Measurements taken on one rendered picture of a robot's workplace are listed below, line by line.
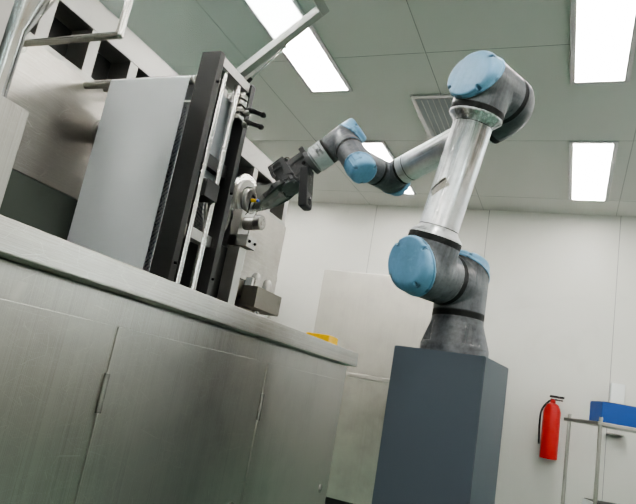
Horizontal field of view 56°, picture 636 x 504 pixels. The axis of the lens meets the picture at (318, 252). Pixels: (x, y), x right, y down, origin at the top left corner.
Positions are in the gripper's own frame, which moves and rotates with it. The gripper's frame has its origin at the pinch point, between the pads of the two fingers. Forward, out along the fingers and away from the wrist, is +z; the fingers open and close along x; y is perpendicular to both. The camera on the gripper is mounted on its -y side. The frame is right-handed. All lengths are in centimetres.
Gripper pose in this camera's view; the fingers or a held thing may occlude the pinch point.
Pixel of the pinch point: (259, 208)
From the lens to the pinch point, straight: 168.7
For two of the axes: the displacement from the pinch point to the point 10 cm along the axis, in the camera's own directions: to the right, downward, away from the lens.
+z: -8.1, 5.6, 1.7
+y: -4.6, -7.8, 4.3
